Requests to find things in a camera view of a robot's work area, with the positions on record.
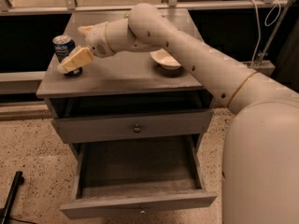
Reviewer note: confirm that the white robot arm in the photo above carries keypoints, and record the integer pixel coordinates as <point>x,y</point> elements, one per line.
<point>260,158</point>

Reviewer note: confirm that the grey wooden drawer cabinet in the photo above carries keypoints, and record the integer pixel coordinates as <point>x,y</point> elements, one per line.
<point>124,84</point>

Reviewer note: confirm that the blue pepsi can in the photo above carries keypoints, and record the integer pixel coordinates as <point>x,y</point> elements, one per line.
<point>63,45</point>

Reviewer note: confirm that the metal railing frame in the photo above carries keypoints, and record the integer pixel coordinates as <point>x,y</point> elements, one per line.
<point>93,3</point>

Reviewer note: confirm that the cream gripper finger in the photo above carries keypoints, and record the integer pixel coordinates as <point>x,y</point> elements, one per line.
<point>78,57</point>
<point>85,30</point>

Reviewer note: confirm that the round drawer knob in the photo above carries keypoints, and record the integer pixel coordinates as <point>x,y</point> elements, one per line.
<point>137,129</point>

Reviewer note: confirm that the black bar on floor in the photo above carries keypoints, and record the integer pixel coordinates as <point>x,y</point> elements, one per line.
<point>5,211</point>

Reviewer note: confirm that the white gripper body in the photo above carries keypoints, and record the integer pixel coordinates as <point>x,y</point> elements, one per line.
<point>96,41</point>

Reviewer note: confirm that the closed grey drawer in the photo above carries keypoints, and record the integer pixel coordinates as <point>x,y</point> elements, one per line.
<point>108,128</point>

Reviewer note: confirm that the green chip bag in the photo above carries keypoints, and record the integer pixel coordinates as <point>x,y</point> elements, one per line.
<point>126,15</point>

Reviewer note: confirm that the open grey drawer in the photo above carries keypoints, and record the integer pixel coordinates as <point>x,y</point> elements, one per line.
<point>125,177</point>

